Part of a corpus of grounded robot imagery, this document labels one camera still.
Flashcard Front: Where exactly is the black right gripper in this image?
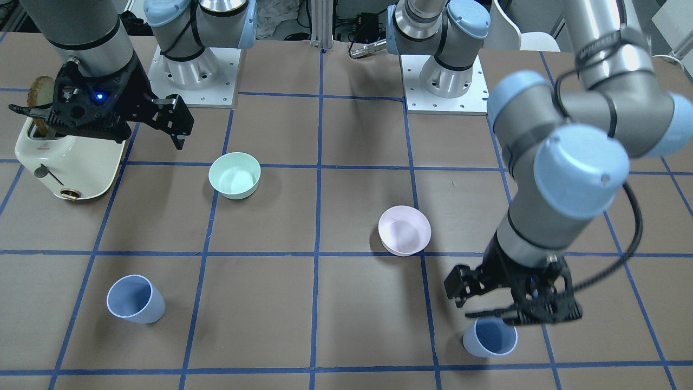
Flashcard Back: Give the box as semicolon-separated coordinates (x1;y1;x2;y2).
8;60;194;150

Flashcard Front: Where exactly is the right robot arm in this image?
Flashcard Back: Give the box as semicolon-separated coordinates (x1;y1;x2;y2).
8;1;257;150

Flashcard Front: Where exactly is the pink bowl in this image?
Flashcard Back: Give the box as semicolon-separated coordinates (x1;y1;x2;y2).
378;205;432;257

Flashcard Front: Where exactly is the mint green bowl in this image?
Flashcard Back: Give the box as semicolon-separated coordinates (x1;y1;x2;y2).
208;152;261;200

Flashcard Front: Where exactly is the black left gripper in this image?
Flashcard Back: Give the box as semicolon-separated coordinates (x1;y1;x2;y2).
444;253;583;326

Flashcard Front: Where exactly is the cream white toaster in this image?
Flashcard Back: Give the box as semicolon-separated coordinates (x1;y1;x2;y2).
15;118;125;200

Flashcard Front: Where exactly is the white chair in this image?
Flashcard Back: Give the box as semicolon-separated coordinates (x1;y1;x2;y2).
482;1;561;52

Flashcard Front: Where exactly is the toast slice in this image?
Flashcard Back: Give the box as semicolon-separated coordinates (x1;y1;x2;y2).
27;76;54;138

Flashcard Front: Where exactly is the blue cup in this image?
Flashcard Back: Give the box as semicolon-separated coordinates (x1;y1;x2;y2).
106;275;166;324
462;317;518;358

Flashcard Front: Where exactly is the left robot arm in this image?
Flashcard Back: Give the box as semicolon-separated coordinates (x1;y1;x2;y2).
444;1;691;326

